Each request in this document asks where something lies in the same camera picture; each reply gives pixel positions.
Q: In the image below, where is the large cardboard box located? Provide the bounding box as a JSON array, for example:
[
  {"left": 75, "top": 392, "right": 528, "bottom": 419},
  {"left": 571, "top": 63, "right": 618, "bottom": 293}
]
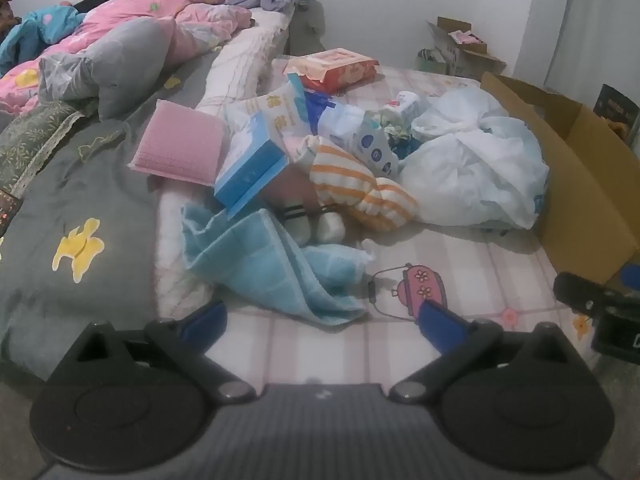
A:
[{"left": 480, "top": 71, "right": 640, "bottom": 286}]

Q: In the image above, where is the white packet with blue dots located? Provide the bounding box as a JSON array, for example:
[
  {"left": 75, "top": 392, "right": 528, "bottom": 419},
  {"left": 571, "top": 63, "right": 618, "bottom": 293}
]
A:
[{"left": 350, "top": 120, "right": 401, "bottom": 173}]

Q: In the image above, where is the blue tissue box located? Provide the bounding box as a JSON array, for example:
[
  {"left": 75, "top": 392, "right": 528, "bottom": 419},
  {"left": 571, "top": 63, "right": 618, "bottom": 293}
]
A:
[{"left": 214, "top": 110, "right": 290, "bottom": 218}]

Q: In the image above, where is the olive patterned cloth with lace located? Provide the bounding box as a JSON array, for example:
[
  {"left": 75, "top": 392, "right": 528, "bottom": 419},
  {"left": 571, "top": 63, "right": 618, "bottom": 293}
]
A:
[{"left": 0, "top": 100, "right": 86, "bottom": 201}]

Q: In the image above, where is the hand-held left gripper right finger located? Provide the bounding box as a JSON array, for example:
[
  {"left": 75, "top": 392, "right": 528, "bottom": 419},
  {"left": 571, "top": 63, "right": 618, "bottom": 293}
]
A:
[{"left": 387, "top": 300, "right": 593, "bottom": 405}]

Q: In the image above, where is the red wet wipes pack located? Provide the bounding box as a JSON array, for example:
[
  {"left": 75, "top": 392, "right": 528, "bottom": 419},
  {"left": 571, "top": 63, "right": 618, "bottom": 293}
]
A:
[{"left": 284, "top": 47, "right": 378, "bottom": 95}]

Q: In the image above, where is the grey pillow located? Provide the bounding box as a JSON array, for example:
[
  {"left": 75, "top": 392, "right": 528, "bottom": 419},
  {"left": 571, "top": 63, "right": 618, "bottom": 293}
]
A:
[{"left": 39, "top": 20, "right": 176, "bottom": 121}]

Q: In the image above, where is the blue plastic packet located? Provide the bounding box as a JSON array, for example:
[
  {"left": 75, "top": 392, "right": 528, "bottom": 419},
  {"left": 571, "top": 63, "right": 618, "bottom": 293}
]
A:
[{"left": 287, "top": 72, "right": 341, "bottom": 136}]

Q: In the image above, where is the plaid cartoon bed sheet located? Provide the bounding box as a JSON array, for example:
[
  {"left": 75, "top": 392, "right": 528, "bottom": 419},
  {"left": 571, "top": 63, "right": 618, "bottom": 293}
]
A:
[{"left": 155, "top": 55, "right": 616, "bottom": 396}]

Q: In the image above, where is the blue cartoon quilt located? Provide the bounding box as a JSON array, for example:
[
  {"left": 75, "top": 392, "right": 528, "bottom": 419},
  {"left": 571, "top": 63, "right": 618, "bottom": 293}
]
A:
[{"left": 0, "top": 4, "right": 86, "bottom": 76}]

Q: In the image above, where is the pink floral quilt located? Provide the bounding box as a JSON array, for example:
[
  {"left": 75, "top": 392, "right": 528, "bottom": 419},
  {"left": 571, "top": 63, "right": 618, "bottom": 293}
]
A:
[{"left": 0, "top": 0, "right": 253, "bottom": 116}]

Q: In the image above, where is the white plaid rolled quilt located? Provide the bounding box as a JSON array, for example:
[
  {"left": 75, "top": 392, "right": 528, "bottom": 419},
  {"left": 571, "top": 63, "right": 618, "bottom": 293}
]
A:
[{"left": 195, "top": 7, "right": 293, "bottom": 126}]

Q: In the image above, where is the orange striped cloth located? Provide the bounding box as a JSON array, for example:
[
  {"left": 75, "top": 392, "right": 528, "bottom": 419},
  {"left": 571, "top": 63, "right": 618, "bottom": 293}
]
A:
[{"left": 307, "top": 137, "right": 418, "bottom": 233}]

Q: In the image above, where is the pink cushion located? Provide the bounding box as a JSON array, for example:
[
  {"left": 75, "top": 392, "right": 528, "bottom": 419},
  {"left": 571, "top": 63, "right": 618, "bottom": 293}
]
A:
[{"left": 127, "top": 100, "right": 228, "bottom": 184}]

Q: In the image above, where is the black box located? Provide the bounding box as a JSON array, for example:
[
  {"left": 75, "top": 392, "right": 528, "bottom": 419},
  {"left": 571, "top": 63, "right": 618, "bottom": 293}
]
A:
[{"left": 594, "top": 84, "right": 640, "bottom": 143}]

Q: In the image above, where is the pink plush toy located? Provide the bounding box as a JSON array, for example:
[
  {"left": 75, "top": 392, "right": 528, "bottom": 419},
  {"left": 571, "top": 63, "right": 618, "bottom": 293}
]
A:
[{"left": 265, "top": 162, "right": 347, "bottom": 247}]

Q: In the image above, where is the small white tissue pack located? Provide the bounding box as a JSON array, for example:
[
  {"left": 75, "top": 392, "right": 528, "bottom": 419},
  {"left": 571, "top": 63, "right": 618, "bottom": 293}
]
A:
[{"left": 385, "top": 91, "right": 431, "bottom": 126}]

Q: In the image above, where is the grey curtain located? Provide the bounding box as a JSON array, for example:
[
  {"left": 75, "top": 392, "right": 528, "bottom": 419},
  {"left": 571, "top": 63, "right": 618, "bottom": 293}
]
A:
[{"left": 545, "top": 0, "right": 640, "bottom": 111}]

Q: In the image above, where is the white plastic bag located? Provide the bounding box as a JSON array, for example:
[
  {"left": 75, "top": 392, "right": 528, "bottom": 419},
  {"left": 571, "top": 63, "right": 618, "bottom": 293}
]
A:
[{"left": 397, "top": 85, "right": 551, "bottom": 231}]

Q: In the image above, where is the green bin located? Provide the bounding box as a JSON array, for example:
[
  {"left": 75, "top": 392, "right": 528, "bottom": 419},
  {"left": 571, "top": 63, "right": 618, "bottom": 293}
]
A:
[{"left": 417, "top": 47, "right": 451, "bottom": 73}]

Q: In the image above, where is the grey blanket with yellow flowers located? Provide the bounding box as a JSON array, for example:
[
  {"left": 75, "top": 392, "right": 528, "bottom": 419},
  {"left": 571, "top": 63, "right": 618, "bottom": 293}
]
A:
[{"left": 0, "top": 50, "right": 231, "bottom": 381}]

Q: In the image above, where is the white packet with yellow print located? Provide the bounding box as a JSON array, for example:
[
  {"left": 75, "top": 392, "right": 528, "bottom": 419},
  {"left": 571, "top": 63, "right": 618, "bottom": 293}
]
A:
[{"left": 225, "top": 85, "right": 311, "bottom": 161}]

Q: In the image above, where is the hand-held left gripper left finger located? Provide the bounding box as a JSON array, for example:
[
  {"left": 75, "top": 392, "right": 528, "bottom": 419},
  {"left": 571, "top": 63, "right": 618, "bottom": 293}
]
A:
[{"left": 50, "top": 300, "right": 258, "bottom": 405}]

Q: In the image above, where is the blue towel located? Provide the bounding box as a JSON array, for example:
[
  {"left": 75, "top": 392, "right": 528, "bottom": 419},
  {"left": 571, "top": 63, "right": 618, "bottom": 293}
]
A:
[{"left": 180, "top": 205, "right": 376, "bottom": 328}]

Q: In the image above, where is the pale blue packet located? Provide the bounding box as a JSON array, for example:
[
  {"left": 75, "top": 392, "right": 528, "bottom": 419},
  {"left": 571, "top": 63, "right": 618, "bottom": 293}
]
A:
[{"left": 320, "top": 107, "right": 371, "bottom": 141}]

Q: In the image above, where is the small open cardboard box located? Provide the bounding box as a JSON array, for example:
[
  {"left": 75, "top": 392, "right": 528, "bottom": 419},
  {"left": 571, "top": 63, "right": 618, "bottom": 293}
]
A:
[{"left": 426, "top": 16, "right": 507, "bottom": 76}]

